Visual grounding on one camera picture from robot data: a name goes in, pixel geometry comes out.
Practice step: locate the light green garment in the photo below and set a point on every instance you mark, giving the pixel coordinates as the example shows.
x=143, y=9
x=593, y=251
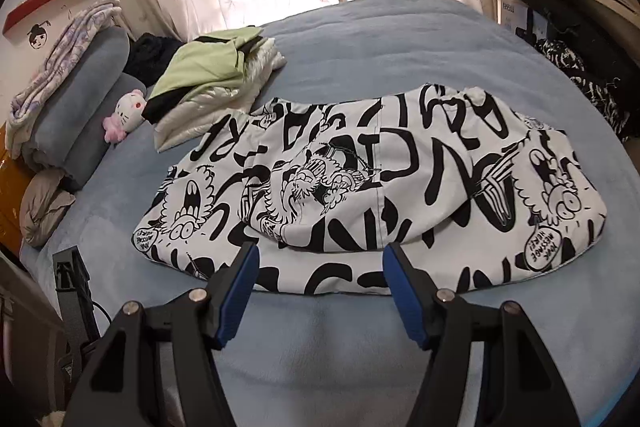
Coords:
x=200, y=67

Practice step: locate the grey pillow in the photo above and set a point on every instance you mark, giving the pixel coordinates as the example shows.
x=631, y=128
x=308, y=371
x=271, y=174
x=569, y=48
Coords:
x=92, y=142
x=95, y=77

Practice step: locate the black and white patterned cloth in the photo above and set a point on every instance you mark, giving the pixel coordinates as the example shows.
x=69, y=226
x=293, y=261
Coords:
x=595, y=87

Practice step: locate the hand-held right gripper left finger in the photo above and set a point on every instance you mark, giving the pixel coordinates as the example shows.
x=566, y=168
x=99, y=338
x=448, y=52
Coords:
x=235, y=297

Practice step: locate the beige cloth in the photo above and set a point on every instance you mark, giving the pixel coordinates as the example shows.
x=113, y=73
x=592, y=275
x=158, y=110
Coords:
x=45, y=207

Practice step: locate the pink and white plush toy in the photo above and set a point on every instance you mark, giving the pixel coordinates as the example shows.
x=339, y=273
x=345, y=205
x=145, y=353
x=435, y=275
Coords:
x=127, y=112

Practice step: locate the dark cloth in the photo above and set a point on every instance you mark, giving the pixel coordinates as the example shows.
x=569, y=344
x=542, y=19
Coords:
x=150, y=54

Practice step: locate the orange cabinet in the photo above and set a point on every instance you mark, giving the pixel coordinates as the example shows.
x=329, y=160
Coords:
x=12, y=192

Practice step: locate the green and cream folded jacket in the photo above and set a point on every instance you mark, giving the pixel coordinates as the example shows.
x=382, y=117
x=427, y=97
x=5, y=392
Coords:
x=200, y=114

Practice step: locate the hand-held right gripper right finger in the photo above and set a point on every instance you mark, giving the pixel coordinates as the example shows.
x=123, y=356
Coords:
x=407, y=297

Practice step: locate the cartoon face wall sticker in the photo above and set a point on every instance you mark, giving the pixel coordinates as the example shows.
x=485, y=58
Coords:
x=38, y=35

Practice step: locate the purple patterned blanket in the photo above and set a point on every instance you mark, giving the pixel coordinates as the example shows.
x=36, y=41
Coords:
x=60, y=52

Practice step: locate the black and white printed hoodie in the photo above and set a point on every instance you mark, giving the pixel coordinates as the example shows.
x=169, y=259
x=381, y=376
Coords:
x=400, y=167

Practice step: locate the bed with blue sheet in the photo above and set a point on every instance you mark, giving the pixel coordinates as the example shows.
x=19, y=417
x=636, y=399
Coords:
x=350, y=42

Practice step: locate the red wall shelf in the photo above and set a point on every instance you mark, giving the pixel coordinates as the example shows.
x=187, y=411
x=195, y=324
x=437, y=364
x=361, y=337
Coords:
x=40, y=2

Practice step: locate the white printed box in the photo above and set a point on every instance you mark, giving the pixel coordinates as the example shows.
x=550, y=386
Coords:
x=510, y=14

